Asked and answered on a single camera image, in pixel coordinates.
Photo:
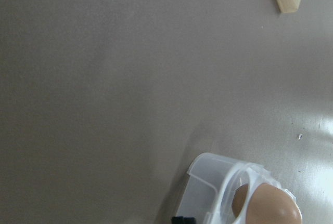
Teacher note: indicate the clear plastic egg box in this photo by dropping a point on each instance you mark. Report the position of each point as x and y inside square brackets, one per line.
[219, 189]

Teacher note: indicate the brown egg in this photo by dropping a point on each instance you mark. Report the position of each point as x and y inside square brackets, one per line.
[270, 204]

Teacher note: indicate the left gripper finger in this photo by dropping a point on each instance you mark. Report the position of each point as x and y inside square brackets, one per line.
[183, 220]

